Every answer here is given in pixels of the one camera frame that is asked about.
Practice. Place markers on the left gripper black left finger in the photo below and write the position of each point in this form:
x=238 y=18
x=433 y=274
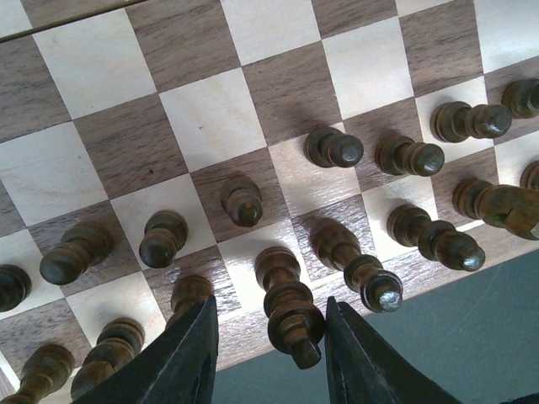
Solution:
x=178 y=367

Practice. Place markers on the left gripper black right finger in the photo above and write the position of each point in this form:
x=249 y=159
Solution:
x=362 y=367

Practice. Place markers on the dark pawn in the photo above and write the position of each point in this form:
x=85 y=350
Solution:
x=15 y=286
x=85 y=245
x=241 y=199
x=456 y=121
x=329 y=147
x=165 y=233
x=398 y=155

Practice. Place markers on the dark wooden chess piece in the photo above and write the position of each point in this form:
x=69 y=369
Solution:
x=337 y=248

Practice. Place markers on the wooden chess board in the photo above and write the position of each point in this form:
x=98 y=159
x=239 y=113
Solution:
x=114 y=110

